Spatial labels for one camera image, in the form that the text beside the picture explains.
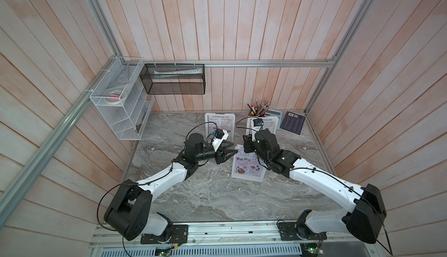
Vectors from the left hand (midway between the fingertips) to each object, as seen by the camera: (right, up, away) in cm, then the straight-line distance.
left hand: (234, 149), depth 76 cm
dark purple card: (+43, +13, +38) cm, 59 cm away
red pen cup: (+18, +21, +29) cm, 39 cm away
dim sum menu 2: (+20, +13, +14) cm, 28 cm away
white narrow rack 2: (-3, +13, +16) cm, 21 cm away
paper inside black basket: (-38, +38, +14) cm, 56 cm away
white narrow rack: (+6, -9, +7) cm, 13 cm away
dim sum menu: (-10, +13, +18) cm, 24 cm away
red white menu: (+7, -9, +7) cm, 13 cm away
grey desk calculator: (+29, +20, +42) cm, 55 cm away
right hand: (+5, +6, +3) cm, 9 cm away
